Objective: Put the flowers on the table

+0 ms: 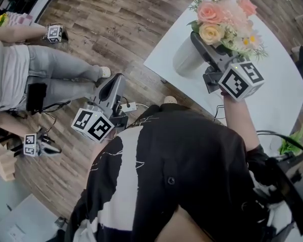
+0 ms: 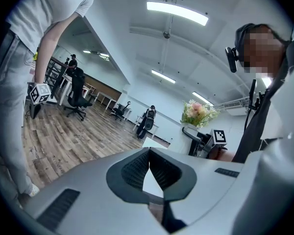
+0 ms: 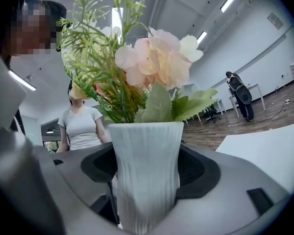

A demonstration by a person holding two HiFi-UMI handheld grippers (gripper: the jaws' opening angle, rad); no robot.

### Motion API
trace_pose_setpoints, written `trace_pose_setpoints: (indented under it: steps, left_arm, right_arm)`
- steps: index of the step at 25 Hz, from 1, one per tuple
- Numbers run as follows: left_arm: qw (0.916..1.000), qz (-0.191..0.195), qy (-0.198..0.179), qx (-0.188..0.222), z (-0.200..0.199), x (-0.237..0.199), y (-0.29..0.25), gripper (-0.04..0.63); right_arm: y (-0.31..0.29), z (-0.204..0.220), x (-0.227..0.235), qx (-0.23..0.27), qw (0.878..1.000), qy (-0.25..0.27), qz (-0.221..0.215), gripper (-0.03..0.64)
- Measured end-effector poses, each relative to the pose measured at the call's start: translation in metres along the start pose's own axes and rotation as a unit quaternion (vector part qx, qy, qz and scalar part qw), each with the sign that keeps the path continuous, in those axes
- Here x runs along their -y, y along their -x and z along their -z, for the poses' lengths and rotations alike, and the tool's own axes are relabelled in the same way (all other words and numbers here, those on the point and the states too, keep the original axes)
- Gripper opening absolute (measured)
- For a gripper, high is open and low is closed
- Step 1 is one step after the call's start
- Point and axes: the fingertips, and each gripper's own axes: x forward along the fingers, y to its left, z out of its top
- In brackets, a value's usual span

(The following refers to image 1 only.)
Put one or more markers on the white power strip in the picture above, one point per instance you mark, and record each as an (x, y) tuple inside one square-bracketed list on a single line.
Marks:
[(128, 106)]

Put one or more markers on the person's left forearm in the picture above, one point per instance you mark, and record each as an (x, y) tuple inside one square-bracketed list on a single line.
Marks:
[(99, 152)]

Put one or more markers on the another person's forearm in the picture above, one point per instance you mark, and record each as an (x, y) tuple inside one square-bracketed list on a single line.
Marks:
[(17, 33), (10, 130)]

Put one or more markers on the person's right forearm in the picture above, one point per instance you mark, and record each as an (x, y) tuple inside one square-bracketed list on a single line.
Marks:
[(238, 120)]

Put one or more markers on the person's body in black shirt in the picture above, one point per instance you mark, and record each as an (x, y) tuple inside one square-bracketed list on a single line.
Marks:
[(192, 160)]

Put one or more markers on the person's beige shoe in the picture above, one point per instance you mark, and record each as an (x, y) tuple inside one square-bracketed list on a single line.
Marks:
[(170, 100)]

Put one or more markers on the light wooden block stack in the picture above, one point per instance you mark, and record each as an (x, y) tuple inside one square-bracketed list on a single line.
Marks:
[(2, 162)]

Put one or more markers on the pink flowers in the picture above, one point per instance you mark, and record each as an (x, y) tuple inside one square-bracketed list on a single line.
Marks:
[(217, 16)]

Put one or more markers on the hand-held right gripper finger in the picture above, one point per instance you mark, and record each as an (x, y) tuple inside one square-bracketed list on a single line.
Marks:
[(226, 53), (207, 53)]

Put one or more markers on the black belt device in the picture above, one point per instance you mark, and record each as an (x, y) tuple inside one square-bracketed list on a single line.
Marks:
[(36, 97)]

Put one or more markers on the pink checkered cloth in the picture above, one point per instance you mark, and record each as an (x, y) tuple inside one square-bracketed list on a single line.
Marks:
[(21, 19)]

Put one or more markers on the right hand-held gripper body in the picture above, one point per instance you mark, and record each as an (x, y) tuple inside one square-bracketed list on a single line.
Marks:
[(241, 81)]

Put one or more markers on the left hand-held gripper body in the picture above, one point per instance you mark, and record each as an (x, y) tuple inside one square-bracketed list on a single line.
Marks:
[(93, 126)]

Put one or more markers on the grey cabinet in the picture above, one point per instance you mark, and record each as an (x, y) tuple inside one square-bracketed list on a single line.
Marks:
[(22, 218)]

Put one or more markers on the small green potted plant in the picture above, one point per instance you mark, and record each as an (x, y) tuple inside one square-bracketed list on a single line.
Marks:
[(291, 142)]

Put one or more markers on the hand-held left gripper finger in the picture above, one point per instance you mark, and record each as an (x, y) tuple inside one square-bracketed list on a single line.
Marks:
[(108, 91), (122, 89)]

